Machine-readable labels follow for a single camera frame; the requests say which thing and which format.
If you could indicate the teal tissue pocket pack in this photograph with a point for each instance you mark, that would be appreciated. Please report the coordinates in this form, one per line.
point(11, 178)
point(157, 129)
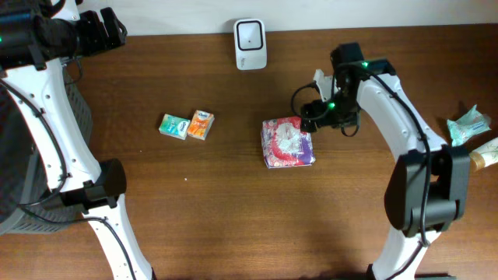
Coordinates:
point(174, 126)

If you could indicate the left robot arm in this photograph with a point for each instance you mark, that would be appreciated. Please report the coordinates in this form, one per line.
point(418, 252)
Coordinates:
point(38, 40)

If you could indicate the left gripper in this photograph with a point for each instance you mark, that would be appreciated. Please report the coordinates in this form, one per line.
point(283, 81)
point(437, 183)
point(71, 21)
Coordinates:
point(100, 40)

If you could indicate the mint green wipes packet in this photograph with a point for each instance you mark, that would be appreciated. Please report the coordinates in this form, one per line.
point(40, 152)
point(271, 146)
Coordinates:
point(470, 124)

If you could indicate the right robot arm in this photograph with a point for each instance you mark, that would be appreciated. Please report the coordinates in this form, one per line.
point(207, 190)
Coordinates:
point(428, 187)

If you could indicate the cream tube gold cap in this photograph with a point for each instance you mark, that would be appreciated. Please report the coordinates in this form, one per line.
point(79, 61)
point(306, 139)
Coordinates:
point(484, 156)

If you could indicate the orange tissue pocket pack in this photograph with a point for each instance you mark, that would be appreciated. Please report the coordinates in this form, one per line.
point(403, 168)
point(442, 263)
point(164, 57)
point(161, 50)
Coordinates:
point(200, 124)

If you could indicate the white barcode scanner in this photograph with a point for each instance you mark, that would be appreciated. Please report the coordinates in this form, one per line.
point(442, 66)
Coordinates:
point(250, 44)

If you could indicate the grey plastic mesh basket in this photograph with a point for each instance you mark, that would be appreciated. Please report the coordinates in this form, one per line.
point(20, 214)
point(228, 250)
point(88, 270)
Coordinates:
point(23, 178)

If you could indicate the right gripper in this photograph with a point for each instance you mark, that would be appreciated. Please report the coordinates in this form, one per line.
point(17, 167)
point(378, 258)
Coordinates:
point(313, 105)

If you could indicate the red purple tissue pack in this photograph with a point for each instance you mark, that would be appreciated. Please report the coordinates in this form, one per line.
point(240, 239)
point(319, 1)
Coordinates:
point(284, 145)

